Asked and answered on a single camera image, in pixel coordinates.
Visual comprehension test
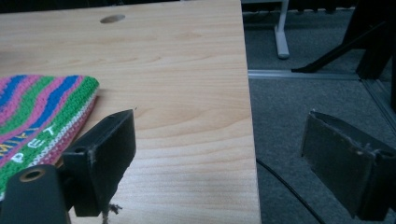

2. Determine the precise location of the black cable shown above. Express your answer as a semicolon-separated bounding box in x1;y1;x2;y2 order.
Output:
255;158;327;224

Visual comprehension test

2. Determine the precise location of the striped knitted cloth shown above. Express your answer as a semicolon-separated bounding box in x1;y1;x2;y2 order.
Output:
0;74;100;200

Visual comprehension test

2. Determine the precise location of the metal floor rail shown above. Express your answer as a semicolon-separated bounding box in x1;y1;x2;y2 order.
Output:
247;69;396;132

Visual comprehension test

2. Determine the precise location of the black stand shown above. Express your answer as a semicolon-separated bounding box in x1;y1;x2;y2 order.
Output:
290;0;396;114

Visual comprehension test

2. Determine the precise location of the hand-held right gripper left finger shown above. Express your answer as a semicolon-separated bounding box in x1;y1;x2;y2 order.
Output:
62;108;137;217

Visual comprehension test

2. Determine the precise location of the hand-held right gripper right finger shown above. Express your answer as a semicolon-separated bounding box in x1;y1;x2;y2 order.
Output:
301;110;396;222

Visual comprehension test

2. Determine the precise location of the white metal table leg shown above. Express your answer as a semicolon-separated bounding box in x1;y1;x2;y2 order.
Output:
241;0;290;60

